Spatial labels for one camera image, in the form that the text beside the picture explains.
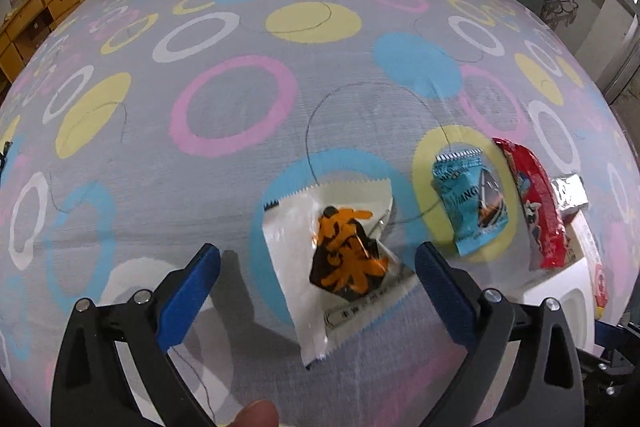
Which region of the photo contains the blue snack packet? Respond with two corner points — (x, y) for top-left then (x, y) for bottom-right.
(431, 147), (510, 258)

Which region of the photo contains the red snack packet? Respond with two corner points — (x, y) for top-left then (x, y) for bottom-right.
(491, 137), (568, 272)

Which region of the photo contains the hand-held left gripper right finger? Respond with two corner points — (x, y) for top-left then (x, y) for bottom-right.
(414, 241), (587, 427)

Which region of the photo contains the silver foil wrapper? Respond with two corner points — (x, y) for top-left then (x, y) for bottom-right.
(549, 173), (591, 214)

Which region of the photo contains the white carton box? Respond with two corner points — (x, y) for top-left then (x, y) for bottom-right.
(520, 209), (612, 320)

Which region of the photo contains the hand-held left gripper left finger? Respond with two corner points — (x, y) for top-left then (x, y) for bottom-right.
(50, 243), (221, 427)

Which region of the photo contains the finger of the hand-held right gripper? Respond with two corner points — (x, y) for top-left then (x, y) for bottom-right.
(575, 347), (640, 408)
(595, 319), (640, 354)

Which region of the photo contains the person's left hand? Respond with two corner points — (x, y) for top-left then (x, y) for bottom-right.
(235, 399), (279, 427)

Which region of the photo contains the white orange-black print snack packet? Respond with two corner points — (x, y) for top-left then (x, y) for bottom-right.
(262, 181), (418, 369)

